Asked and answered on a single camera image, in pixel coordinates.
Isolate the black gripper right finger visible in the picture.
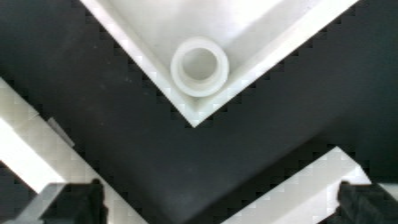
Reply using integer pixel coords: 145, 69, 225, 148
323, 182, 398, 224

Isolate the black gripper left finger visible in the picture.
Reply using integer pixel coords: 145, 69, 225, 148
15, 179, 108, 224

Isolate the white square tabletop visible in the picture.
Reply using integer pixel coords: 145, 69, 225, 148
79, 0, 358, 126

